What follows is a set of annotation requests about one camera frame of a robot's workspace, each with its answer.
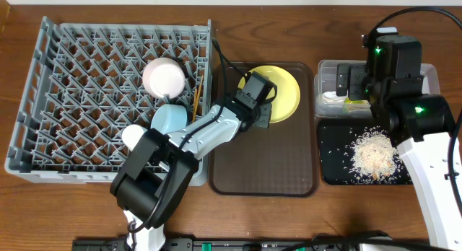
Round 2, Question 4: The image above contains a grey dish rack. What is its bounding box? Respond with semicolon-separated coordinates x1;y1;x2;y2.
4;18;213;184

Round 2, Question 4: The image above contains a white bowl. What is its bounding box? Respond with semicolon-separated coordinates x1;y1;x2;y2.
142;58;186;99

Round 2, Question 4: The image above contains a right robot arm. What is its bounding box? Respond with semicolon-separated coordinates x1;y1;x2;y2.
336;28;461;250

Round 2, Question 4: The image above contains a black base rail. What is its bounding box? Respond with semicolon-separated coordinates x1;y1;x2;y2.
71;237;430;251

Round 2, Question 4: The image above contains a black tray bin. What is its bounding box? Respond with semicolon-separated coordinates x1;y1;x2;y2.
316;117;414;186

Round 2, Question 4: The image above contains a white cup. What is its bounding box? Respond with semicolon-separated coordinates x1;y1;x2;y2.
121;124;147;151

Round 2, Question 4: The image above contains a clear plastic bin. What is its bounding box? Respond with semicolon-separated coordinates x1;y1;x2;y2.
313;59;440;119

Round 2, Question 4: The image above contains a rice food waste pile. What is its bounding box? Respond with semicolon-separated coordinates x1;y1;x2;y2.
326;126;405;182

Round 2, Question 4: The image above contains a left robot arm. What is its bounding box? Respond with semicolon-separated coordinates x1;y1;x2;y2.
110;71;278;250

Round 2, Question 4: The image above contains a dark brown serving tray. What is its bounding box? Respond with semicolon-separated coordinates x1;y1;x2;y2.
209;62;319;198

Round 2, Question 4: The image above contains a yellow plate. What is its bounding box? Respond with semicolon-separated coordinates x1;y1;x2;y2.
250;65;300;128

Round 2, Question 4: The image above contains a light blue bowl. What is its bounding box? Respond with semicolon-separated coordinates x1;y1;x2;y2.
150;104;188;134

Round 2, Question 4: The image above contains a white napkin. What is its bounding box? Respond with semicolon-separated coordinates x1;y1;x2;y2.
321;91;347;104

